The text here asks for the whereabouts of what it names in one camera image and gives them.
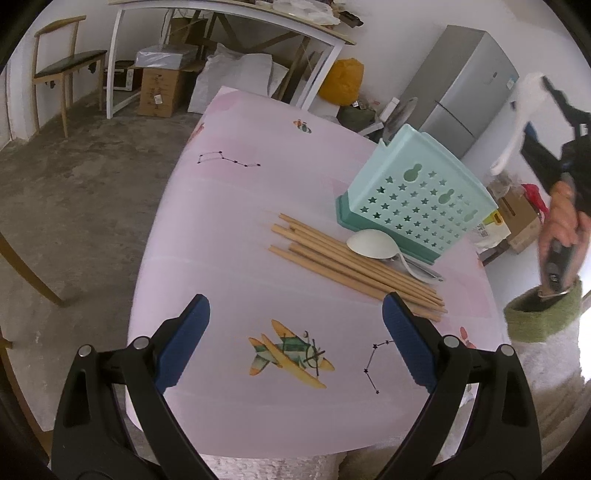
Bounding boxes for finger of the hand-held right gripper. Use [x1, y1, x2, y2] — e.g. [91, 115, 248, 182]
[521, 121, 566, 195]
[541, 75, 591, 139]

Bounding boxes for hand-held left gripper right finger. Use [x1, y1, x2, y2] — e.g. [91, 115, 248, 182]
[382, 292, 542, 480]

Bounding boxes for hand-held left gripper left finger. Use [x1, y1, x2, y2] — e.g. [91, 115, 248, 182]
[51, 293, 220, 480]

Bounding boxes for white plastic spoon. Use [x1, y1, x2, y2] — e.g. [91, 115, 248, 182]
[490, 71, 548, 176]
[346, 229, 437, 282]

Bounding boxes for metal spoon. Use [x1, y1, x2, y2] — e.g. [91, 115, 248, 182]
[385, 256, 445, 283]

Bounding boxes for pile of wooden chopsticks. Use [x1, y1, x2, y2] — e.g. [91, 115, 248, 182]
[269, 212, 448, 322]

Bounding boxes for teal plastic utensil holder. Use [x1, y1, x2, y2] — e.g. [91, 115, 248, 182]
[335, 124, 499, 265]

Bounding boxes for person's right forearm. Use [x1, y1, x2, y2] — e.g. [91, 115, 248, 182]
[503, 277, 591, 462]

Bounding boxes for person's right hand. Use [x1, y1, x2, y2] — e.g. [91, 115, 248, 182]
[539, 179, 581, 259]

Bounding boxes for red plastic bag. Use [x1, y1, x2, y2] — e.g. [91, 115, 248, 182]
[522, 183, 548, 215]

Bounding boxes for open cardboard box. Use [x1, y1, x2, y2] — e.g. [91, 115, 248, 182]
[496, 187, 543, 254]

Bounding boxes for white plastic bag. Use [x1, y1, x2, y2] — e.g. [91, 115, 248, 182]
[475, 210, 511, 266]

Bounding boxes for grey refrigerator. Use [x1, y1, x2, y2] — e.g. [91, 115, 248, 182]
[399, 25, 520, 160]

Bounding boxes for pink printed tablecloth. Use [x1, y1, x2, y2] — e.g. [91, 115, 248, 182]
[127, 85, 513, 460]

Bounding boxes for grey electric fan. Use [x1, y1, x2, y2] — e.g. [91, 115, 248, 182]
[383, 98, 419, 141]

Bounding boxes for dark green bag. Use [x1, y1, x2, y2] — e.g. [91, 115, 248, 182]
[339, 104, 384, 134]

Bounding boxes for yellow plastic bag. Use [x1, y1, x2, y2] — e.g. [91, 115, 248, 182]
[318, 58, 365, 104]

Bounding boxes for white metal table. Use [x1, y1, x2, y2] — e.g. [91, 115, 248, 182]
[105, 0, 357, 120]

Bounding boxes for printed cardboard box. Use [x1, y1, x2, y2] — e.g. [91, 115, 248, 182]
[137, 65, 188, 117]

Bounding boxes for wooden slats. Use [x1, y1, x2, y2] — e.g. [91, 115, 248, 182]
[272, 37, 324, 104]

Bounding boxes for assorted clutter pile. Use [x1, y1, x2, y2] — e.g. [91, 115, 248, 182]
[259, 0, 365, 28]

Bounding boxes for white microwave oven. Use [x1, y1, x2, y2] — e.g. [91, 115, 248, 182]
[104, 60, 141, 93]

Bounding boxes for white woven sack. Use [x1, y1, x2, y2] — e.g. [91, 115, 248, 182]
[187, 44, 289, 114]

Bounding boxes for plastic wrapped white box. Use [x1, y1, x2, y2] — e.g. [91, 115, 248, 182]
[135, 45, 204, 71]

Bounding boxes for wooden chair dark seat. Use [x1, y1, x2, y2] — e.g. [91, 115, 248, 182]
[32, 15, 108, 139]

